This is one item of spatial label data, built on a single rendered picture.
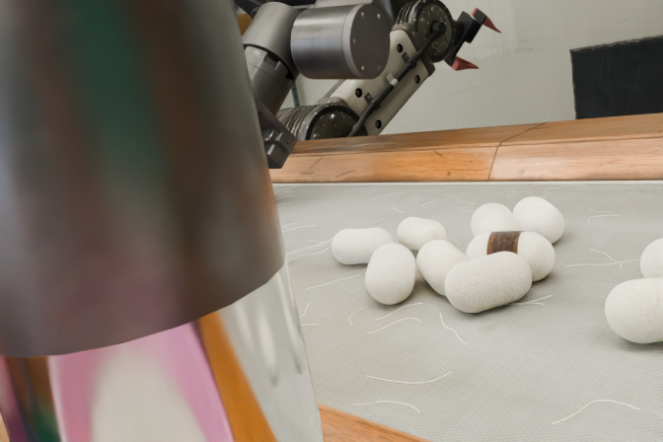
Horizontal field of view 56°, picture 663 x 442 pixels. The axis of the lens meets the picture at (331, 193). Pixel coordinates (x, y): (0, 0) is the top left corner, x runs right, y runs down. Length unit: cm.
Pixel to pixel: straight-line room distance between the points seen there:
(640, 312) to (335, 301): 13
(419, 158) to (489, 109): 209
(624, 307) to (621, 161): 23
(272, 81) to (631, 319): 36
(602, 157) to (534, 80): 207
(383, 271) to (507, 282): 5
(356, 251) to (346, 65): 20
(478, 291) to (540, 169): 22
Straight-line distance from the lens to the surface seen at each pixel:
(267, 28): 53
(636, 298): 21
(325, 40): 48
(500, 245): 27
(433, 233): 32
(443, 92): 268
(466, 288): 24
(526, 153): 47
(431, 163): 50
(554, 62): 247
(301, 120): 87
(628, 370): 21
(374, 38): 49
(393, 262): 26
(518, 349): 22
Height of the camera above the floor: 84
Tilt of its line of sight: 11 degrees down
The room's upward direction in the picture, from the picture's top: 11 degrees counter-clockwise
